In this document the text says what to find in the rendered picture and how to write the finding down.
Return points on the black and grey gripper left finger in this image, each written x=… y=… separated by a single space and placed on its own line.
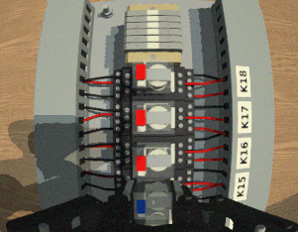
x=116 y=214

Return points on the grey mounting plate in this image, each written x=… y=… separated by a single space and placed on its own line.
x=107 y=54

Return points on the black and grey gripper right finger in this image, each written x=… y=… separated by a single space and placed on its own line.
x=189 y=218

